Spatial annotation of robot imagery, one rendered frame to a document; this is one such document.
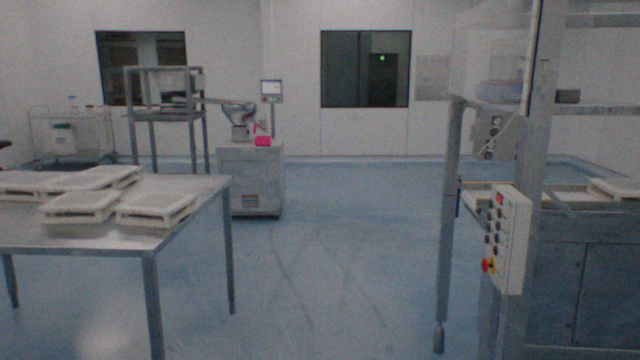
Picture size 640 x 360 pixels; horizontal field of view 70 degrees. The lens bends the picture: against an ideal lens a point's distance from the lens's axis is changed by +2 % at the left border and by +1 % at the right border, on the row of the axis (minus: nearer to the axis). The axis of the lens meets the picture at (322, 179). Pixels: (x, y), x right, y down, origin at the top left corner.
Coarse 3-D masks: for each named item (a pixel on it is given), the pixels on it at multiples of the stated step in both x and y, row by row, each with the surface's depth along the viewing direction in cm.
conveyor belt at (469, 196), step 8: (464, 192) 219; (472, 192) 217; (480, 192) 217; (488, 192) 217; (560, 192) 217; (568, 192) 217; (576, 192) 217; (584, 192) 217; (464, 200) 214; (472, 200) 205; (472, 208) 200; (544, 208) 195; (552, 208) 195; (560, 208) 195; (576, 208) 194; (584, 208) 194; (592, 208) 194; (600, 208) 193; (608, 208) 193
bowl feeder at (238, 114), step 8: (224, 104) 461; (232, 104) 468; (240, 104) 471; (248, 104) 470; (256, 104) 459; (224, 112) 445; (232, 112) 439; (240, 112) 439; (248, 112) 442; (232, 120) 448; (240, 120) 446; (264, 120) 449; (232, 128) 454; (240, 128) 451; (248, 128) 457; (232, 136) 457; (240, 136) 453; (248, 136) 458
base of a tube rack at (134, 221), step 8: (184, 208) 198; (192, 208) 199; (128, 216) 188; (176, 216) 188; (128, 224) 185; (136, 224) 184; (144, 224) 183; (152, 224) 182; (160, 224) 181; (168, 224) 181
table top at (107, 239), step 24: (144, 192) 232; (168, 192) 232; (192, 192) 232; (216, 192) 235; (0, 216) 196; (24, 216) 196; (192, 216) 200; (0, 240) 170; (24, 240) 170; (48, 240) 170; (72, 240) 170; (96, 240) 170; (120, 240) 170; (144, 240) 169; (168, 240) 175
